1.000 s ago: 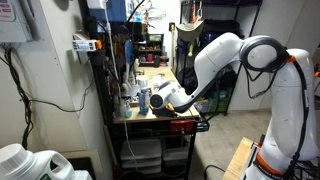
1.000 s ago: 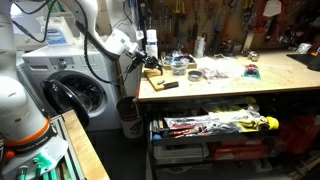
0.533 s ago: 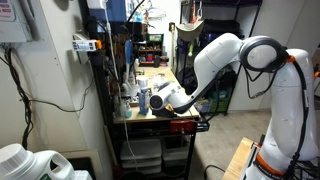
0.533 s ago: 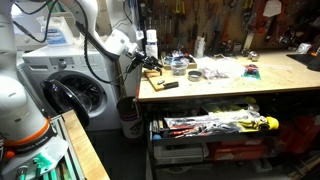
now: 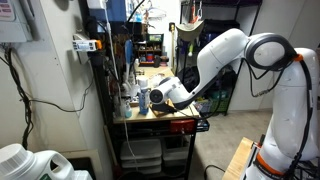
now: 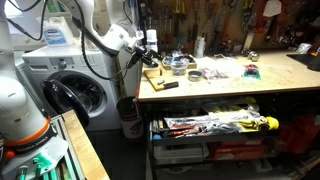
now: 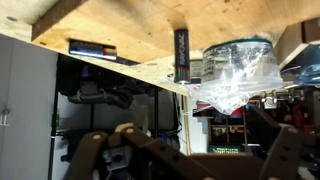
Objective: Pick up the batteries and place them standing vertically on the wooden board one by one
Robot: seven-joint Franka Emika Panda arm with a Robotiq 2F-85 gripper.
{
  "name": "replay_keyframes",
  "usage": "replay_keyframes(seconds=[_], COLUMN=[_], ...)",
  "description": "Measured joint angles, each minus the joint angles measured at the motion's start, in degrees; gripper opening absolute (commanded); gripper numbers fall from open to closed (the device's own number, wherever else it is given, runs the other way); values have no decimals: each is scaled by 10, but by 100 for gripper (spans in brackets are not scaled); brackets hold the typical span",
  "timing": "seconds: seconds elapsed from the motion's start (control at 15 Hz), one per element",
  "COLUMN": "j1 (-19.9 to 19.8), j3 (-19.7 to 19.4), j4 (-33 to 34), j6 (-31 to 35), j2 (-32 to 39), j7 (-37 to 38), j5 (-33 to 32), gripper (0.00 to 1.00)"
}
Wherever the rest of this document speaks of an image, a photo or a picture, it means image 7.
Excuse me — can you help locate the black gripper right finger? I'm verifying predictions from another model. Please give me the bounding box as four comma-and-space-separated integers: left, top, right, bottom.
247, 105, 320, 180

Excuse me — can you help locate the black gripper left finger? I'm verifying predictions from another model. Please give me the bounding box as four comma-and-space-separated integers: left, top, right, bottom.
63, 104, 214, 180

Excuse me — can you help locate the blue Rayovac AA battery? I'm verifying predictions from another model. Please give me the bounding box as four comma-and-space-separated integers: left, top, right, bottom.
68, 39, 118, 62
173, 28, 192, 84

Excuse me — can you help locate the square wooden board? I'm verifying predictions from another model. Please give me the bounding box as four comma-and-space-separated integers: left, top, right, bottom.
31, 0, 320, 64

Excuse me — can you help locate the silver metal clamp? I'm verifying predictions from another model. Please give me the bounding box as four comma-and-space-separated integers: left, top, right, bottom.
259, 88, 298, 110

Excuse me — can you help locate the black duffel bag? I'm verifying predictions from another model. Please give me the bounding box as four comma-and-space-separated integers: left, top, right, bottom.
64, 79, 135, 110

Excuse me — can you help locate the small wooden drawer organizer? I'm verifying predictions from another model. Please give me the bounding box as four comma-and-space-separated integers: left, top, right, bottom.
207, 114, 249, 155

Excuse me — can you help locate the black metal shelf rack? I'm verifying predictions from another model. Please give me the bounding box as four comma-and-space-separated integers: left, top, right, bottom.
48, 53, 183, 180

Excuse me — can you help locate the white cabinet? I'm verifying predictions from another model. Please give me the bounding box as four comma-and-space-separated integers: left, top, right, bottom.
0, 33, 59, 180

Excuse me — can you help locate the wooden pole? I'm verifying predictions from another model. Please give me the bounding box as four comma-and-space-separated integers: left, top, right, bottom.
180, 94, 193, 156

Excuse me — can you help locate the clear plastic tub green rim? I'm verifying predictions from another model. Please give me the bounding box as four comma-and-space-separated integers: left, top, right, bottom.
201, 38, 279, 84

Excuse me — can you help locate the short round metal tin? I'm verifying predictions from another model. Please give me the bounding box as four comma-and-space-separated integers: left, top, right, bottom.
190, 59, 205, 80

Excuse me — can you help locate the black frame wooden workbench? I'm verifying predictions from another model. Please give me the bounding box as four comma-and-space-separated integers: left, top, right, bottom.
0, 0, 320, 98

